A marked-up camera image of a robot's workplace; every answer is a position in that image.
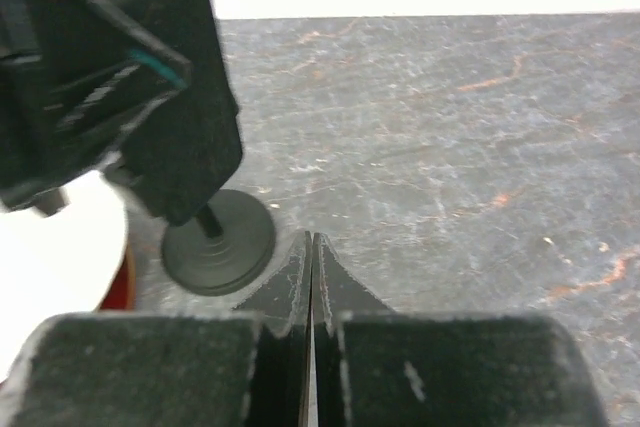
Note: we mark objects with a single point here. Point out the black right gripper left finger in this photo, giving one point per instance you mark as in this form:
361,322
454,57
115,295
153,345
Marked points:
244,367

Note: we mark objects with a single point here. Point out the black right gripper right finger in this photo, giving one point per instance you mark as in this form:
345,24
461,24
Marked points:
378,367

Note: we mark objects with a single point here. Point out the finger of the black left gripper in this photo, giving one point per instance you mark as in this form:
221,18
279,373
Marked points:
77,78

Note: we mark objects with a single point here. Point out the black smartphone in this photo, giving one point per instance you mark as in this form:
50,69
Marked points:
189,146

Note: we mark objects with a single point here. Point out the black phone stand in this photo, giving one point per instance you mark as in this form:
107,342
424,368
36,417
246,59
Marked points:
216,240

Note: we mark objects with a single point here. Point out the red round tray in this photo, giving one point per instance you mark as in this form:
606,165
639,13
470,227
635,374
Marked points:
121,294

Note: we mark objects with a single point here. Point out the white paper plate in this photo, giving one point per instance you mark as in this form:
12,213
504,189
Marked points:
59,264

